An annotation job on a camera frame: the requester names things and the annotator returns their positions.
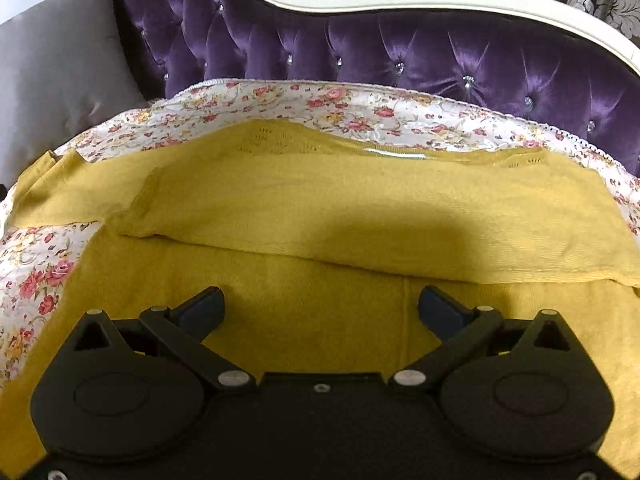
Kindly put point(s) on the purple tufted white-framed headboard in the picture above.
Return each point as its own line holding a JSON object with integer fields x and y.
{"x": 517, "y": 66}

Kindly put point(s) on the floral quilted bedspread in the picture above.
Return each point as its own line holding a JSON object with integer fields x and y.
{"x": 36, "y": 261}

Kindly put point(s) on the mustard yellow knit sweater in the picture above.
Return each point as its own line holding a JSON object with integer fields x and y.
{"x": 322, "y": 247}

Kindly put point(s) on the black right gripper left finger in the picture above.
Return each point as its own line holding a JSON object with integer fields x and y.
{"x": 182, "y": 330}

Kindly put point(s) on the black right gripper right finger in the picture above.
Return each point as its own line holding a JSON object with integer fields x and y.
{"x": 460, "y": 330}

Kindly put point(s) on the grey satin pillow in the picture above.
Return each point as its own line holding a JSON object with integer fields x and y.
{"x": 63, "y": 71}

